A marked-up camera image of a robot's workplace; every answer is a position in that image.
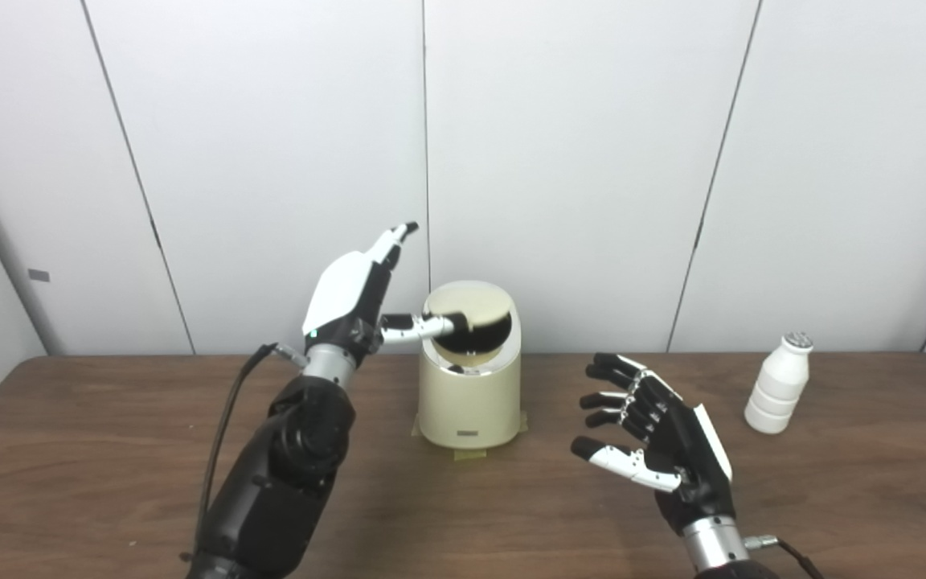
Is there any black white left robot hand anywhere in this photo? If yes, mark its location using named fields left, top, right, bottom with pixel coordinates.
left=302, top=221, right=472, bottom=367

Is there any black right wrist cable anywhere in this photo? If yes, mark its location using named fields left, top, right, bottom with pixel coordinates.
left=744, top=534, right=826, bottom=579

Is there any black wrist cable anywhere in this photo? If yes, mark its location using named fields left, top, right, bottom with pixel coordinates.
left=194, top=343, right=309, bottom=564
left=744, top=534, right=826, bottom=579

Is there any small white plastic bottle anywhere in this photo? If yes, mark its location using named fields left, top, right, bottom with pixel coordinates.
left=744, top=331, right=814, bottom=435

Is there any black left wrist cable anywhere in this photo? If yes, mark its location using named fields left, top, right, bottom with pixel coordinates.
left=194, top=343, right=309, bottom=564

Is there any round cream bin lid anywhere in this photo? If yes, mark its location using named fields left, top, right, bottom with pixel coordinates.
left=429, top=288, right=513, bottom=356

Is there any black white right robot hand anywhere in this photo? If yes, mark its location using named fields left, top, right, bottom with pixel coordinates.
left=570, top=352, right=737, bottom=536

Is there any cream-colored bin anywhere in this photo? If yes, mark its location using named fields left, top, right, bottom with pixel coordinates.
left=417, top=280, right=522, bottom=450

